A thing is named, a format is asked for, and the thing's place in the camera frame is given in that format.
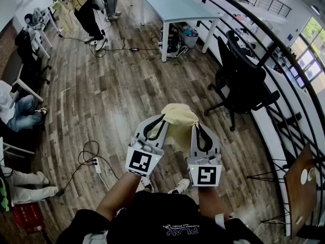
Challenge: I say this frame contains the pale yellow clothing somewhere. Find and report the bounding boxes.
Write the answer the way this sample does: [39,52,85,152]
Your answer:
[160,103,200,147]

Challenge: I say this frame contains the black white backpack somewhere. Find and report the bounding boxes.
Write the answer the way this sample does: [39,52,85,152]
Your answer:
[158,23,190,58]

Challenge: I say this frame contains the long black floor cable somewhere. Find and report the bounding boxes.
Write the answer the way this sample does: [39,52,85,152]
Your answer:
[89,29,161,58]

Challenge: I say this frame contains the brown wooden side table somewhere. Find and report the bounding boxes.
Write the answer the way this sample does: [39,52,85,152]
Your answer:
[283,143,322,239]

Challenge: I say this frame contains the green black bag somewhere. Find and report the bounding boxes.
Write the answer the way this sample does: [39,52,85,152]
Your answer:
[0,177,11,212]

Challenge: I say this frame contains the person's left forearm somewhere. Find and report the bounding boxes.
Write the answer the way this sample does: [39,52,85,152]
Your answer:
[94,171,143,222]

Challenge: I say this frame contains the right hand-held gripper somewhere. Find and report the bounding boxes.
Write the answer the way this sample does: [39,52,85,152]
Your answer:
[187,123,223,188]

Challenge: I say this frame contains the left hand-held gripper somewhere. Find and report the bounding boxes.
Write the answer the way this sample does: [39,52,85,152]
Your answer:
[125,113,170,178]

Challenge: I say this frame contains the black looped floor cable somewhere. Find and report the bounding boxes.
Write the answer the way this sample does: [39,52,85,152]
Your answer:
[56,140,120,198]

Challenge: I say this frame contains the person's right forearm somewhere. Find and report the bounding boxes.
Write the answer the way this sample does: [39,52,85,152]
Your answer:
[198,186,231,223]

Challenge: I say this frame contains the grey bin with items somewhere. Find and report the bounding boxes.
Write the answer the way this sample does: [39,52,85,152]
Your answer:
[182,25,200,49]

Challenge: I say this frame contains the black metal railing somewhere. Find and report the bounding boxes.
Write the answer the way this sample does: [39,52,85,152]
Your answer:
[177,0,325,244]

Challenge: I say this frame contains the person's right shoe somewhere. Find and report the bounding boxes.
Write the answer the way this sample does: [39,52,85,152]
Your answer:
[167,178,191,195]

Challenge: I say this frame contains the light blue table white legs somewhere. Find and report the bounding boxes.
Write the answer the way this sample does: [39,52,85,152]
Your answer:
[138,0,224,64]

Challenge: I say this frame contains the white power strip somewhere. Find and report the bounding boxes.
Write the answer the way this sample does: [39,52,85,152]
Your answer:
[92,157,103,175]

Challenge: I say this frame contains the large window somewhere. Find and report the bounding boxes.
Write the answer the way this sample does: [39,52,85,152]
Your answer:
[288,16,325,94]

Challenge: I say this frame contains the person's shoe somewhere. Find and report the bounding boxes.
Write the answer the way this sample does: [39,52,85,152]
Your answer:
[140,175,154,193]
[167,178,191,195]

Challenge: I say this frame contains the person's left shoe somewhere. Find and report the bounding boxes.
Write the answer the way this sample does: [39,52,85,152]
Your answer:
[140,175,154,193]

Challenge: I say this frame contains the black chair with draped clothes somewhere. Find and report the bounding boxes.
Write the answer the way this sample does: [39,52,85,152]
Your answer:
[14,27,53,86]

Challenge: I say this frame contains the person's black t-shirt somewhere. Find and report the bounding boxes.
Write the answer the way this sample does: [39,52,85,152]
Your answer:
[55,190,265,244]

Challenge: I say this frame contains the white desk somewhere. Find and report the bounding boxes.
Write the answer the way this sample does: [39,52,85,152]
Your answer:
[15,0,63,60]

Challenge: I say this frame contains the black office chair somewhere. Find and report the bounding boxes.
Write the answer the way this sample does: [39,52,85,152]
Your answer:
[204,29,281,133]

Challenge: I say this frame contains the white wristband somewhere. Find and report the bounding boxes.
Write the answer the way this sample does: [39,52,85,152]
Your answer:
[214,213,227,230]

